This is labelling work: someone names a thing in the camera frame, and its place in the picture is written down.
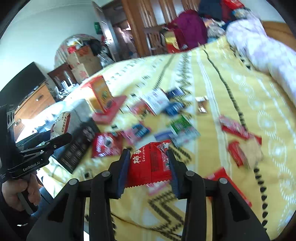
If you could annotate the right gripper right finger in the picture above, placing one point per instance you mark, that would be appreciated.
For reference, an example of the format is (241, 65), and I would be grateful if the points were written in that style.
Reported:
(178, 170)

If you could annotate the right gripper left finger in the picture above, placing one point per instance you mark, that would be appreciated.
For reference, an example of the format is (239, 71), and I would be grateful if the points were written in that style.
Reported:
(119, 172)

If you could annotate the red square snack packet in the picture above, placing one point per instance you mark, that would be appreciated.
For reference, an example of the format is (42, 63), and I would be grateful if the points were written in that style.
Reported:
(149, 164)

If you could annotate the white red snack packet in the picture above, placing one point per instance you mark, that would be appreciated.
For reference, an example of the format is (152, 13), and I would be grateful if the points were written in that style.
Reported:
(61, 124)

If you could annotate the person's left hand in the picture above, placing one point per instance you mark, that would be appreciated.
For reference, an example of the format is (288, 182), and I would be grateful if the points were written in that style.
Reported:
(11, 188)

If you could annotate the dark red coffee packet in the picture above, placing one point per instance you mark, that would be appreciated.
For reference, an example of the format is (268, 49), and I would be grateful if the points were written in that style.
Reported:
(107, 144)

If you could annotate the teal floral snack packet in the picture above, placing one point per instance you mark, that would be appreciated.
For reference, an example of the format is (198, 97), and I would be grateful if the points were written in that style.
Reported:
(185, 135)

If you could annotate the white blue sachet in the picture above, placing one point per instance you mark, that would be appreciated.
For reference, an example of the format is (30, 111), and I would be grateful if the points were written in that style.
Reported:
(164, 135)

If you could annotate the pink cartoon snack packet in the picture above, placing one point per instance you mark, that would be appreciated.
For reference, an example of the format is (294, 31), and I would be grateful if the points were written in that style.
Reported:
(135, 133)

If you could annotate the green snack packet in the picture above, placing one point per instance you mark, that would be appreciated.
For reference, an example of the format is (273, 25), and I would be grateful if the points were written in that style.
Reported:
(179, 124)

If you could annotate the black product box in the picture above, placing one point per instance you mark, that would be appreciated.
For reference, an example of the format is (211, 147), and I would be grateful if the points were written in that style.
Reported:
(70, 155)

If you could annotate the flat red box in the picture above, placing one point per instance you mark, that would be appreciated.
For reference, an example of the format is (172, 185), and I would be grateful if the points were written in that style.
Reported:
(106, 118)

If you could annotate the small red snack bar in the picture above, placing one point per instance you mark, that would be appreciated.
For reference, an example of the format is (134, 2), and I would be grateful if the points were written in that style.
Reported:
(236, 153)

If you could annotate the yellow patterned bedspread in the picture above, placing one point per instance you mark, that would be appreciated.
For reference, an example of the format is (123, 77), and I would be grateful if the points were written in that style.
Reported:
(233, 90)

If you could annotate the thin red snack stick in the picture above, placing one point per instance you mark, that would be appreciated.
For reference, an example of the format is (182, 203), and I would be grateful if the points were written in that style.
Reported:
(235, 128)

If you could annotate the blue candy packet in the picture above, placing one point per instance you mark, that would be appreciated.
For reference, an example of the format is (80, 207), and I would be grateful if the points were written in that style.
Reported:
(174, 107)

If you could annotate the white grey carton box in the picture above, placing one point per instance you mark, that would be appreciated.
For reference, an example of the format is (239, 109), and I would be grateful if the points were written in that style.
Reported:
(80, 113)

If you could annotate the gold wrapped candy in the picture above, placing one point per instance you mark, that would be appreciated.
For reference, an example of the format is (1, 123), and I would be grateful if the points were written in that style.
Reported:
(202, 104)

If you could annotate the orange red tea box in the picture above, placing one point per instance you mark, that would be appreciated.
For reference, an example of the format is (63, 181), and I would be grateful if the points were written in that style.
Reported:
(97, 94)

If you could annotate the white printed sachet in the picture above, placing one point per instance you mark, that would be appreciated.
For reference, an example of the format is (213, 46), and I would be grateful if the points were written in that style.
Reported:
(156, 100)

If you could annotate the wooden chest of drawers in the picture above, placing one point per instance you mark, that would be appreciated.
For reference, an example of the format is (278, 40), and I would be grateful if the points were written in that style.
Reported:
(35, 103)

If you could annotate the beige cracker packet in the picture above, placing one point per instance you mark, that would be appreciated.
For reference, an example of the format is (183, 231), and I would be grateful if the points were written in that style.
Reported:
(252, 153)

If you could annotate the black flat television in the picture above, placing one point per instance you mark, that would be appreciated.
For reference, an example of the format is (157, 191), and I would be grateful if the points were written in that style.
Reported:
(22, 85)

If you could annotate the lower cardboard box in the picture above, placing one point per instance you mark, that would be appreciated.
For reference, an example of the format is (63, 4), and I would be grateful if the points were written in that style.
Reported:
(84, 70)

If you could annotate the cardboard box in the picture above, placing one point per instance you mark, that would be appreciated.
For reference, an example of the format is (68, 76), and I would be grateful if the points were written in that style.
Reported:
(84, 70)
(81, 56)

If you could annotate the red yellow gift box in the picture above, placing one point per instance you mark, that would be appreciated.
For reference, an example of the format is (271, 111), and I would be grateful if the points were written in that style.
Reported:
(171, 42)

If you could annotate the upper cardboard box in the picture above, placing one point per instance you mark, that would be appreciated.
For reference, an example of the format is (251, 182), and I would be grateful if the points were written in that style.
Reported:
(81, 56)

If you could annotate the wooden chair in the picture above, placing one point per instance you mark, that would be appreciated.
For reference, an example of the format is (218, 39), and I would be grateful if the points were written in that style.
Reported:
(155, 39)

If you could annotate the maroon garment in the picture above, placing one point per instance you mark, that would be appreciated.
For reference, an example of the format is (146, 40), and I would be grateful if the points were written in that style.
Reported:
(190, 30)

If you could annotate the pink floral quilt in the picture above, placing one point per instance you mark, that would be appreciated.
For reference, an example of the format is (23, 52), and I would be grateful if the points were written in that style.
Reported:
(265, 53)

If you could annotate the dark wooden wardrobe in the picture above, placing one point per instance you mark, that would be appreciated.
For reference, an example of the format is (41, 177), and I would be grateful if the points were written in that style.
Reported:
(145, 14)

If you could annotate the wooden headboard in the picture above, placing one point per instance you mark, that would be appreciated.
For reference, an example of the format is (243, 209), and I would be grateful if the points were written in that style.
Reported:
(280, 32)

